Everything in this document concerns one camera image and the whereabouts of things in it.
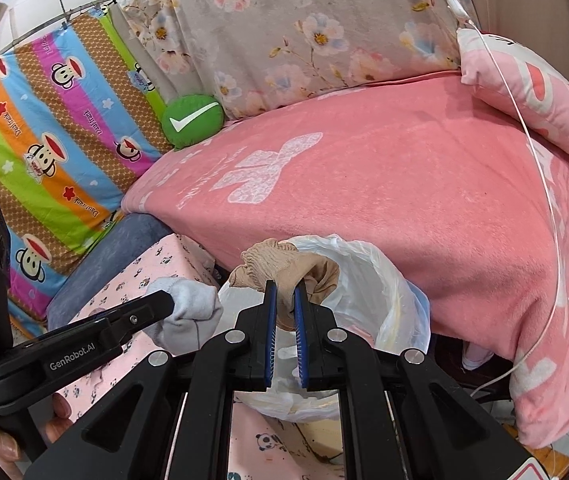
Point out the beige sock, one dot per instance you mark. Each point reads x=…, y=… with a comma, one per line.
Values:
x=264, y=260

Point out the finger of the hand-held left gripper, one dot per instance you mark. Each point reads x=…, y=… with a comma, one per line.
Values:
x=144, y=312

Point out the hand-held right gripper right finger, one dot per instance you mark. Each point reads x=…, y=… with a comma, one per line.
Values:
x=302, y=350

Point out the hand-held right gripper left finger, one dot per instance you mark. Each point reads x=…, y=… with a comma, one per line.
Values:
x=270, y=350

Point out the pink pillow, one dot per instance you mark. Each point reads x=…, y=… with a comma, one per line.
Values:
x=529, y=85

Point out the blue-grey cushion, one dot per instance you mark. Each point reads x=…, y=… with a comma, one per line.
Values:
x=114, y=250

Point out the grey sock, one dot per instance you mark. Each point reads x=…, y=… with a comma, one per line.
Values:
x=189, y=305

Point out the green check-mark cushion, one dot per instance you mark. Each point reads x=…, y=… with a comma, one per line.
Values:
x=189, y=120

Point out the metal curtain rail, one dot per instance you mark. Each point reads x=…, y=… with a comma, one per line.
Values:
x=67, y=17

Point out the striped monkey-print sheet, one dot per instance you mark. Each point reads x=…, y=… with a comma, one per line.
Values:
x=54, y=150

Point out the grey floral sheet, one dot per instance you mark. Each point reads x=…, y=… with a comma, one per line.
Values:
x=274, y=30

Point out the waste bin with white liner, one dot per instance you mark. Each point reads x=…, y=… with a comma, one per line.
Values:
x=364, y=280

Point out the pink panda-print cloth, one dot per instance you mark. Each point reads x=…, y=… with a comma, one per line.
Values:
x=174, y=262

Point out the pink blanket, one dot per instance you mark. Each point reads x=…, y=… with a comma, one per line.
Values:
x=389, y=185

